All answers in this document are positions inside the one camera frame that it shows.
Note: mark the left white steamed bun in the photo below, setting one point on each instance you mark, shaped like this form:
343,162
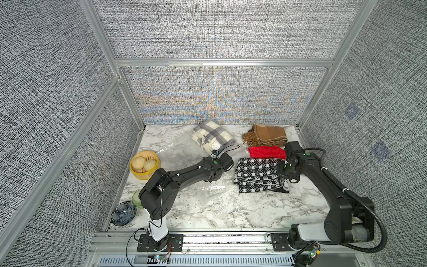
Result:
138,164

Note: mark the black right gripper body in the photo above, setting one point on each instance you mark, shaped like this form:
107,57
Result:
284,169

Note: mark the white steamed bun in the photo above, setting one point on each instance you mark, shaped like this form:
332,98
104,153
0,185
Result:
149,165
138,164

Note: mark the white vacuum bag valve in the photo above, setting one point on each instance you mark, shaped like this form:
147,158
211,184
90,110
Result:
216,146

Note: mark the yellow-rimmed bamboo steamer basket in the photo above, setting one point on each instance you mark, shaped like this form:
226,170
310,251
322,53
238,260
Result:
147,155

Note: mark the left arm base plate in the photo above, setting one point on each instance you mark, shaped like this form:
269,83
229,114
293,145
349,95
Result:
170,243

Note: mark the brown fringed scarf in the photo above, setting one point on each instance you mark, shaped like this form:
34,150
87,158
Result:
264,135

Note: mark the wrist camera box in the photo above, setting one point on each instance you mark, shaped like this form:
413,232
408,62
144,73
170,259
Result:
293,148
222,161

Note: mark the cream grey plaid scarf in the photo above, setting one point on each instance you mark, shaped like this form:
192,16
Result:
209,132

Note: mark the right white steamed bun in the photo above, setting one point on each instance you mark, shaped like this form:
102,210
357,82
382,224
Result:
149,165

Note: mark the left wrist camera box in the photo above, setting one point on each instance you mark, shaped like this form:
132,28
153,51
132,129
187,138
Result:
222,161

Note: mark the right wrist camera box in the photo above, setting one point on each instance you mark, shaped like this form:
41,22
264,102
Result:
293,148

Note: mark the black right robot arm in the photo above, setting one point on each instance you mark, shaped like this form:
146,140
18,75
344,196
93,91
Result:
351,221

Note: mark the black white knitted scarf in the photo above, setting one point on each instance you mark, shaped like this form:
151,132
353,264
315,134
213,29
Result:
259,175

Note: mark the clear plastic vacuum bag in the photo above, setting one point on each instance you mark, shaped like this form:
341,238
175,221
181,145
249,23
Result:
177,151

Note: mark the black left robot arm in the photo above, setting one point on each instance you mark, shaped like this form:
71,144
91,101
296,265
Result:
159,193

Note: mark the aluminium front rail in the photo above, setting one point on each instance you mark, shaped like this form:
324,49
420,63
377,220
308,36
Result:
221,241

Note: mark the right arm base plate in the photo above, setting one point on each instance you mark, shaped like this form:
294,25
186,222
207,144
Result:
280,243

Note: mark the red knitted scarf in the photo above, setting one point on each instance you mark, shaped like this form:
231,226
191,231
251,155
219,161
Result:
267,152

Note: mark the green glass bowl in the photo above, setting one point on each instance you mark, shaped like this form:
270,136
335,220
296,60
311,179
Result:
136,199

